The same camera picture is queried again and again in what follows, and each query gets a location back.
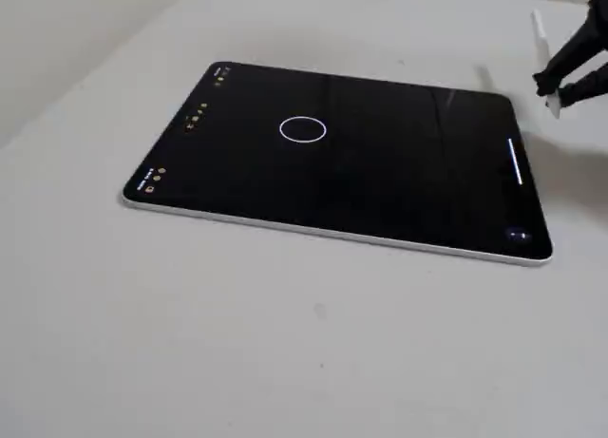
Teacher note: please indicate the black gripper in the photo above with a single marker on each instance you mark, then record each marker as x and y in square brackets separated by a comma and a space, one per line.
[570, 63]

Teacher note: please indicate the black screen tablet silver edge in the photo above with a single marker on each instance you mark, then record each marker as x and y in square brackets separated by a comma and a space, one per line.
[361, 172]

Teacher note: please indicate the white stylus pen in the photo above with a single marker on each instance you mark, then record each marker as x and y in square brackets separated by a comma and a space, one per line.
[541, 39]

